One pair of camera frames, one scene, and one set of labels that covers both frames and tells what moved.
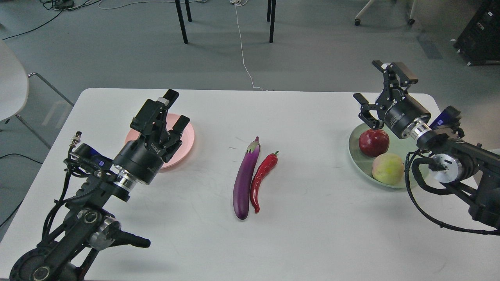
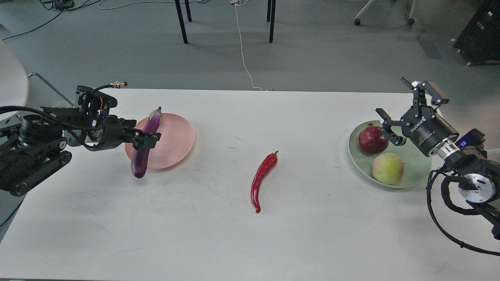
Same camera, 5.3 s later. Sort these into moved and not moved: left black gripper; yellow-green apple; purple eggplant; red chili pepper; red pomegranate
Moved: purple eggplant; left black gripper
Not moved: red pomegranate; yellow-green apple; red chili pepper
